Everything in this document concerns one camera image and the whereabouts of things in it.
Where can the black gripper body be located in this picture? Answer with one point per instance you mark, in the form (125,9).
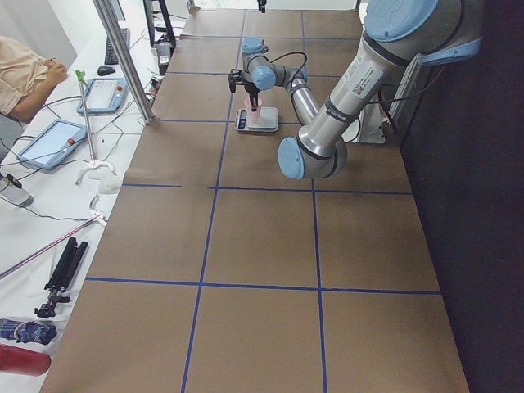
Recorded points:
(251,89)
(261,4)

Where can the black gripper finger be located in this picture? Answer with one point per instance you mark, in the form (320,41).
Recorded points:
(254,101)

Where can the pink plastic cup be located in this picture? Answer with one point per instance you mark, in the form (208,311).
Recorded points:
(252,112)

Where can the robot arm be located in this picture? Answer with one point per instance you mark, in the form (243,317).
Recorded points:
(395,33)

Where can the digital kitchen scale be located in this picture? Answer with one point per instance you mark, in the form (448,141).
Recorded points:
(265,121)

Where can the black computer mouse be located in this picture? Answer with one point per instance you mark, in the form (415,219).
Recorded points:
(104,70)

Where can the far teach pendant tablet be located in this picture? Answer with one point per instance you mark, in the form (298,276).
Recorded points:
(104,96)

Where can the teach pendant tablet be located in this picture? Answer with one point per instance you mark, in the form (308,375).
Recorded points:
(104,96)
(53,145)

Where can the crumpled white cloth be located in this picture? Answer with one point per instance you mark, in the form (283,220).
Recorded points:
(108,183)

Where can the near teach pendant tablet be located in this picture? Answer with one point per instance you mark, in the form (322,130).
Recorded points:
(53,145)

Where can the striped grabber stick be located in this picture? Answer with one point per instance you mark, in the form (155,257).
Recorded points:
(97,216)

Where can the seated person beige shirt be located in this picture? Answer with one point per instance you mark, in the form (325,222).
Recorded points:
(27,80)

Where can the black folded tripod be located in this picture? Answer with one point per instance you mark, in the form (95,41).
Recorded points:
(62,277)

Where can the grey bottle on side table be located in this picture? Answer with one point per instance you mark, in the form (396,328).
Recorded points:
(12,189)

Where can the folded blue umbrella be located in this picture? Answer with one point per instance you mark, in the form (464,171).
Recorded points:
(27,332)

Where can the red cylinder bottle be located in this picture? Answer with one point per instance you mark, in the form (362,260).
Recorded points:
(23,362)

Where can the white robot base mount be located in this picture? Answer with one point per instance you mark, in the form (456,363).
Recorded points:
(371,126)

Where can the aluminium frame post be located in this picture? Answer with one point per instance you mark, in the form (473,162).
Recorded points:
(110,23)

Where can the grabber stick green handle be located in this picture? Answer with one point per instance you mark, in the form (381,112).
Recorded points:
(94,163)

